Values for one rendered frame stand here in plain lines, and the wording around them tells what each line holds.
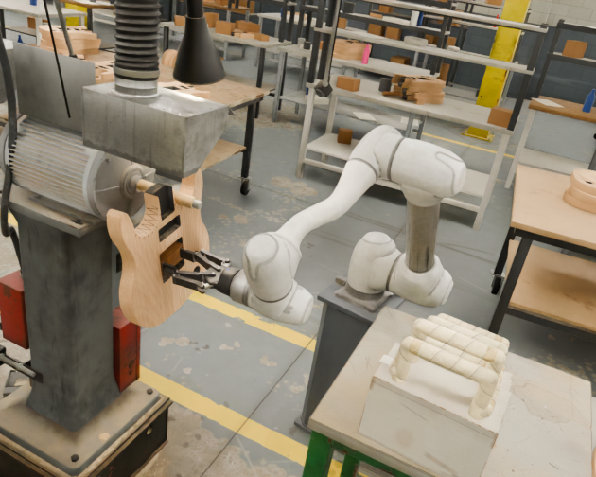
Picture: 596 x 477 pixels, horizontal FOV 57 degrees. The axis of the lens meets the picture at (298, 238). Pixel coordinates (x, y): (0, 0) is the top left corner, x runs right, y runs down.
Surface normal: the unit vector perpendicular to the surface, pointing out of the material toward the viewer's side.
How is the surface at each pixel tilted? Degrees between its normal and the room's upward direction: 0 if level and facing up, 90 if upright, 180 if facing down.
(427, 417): 90
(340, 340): 90
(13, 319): 90
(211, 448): 0
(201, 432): 0
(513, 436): 0
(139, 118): 90
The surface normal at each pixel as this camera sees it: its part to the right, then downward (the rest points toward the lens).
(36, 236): -0.43, 0.36
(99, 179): 0.61, 0.29
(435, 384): 0.14, -0.88
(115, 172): 0.84, 0.28
